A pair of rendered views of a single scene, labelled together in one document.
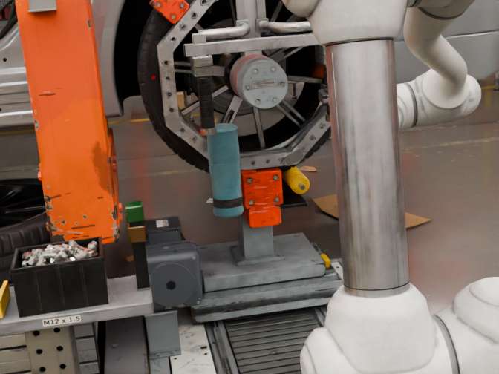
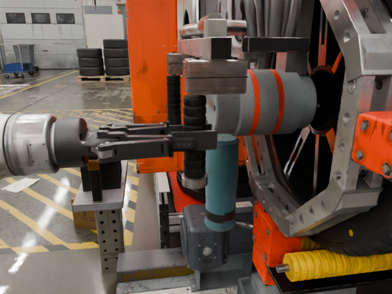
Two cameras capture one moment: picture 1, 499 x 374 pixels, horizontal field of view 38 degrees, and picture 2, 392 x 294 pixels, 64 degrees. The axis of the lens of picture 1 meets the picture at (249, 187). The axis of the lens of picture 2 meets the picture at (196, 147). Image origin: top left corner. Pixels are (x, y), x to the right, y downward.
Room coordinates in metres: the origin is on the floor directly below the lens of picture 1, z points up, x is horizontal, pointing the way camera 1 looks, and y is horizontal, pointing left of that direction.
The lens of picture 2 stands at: (1.89, -0.72, 0.97)
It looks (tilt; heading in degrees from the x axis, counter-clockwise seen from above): 18 degrees down; 90
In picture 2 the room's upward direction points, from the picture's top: straight up
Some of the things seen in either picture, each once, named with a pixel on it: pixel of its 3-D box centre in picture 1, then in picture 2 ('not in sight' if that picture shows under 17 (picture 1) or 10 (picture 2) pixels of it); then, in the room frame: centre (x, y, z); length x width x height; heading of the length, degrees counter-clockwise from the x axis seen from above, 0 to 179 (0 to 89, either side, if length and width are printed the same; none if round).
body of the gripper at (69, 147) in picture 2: not in sight; (90, 142); (1.73, -0.26, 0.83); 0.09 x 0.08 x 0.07; 9
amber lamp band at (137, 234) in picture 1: (137, 232); (94, 163); (1.55, 0.27, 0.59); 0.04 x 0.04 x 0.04; 9
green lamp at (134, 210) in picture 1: (134, 211); not in sight; (1.55, 0.27, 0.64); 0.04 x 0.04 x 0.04; 9
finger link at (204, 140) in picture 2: not in sight; (194, 140); (1.89, -0.26, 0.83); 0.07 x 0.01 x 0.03; 8
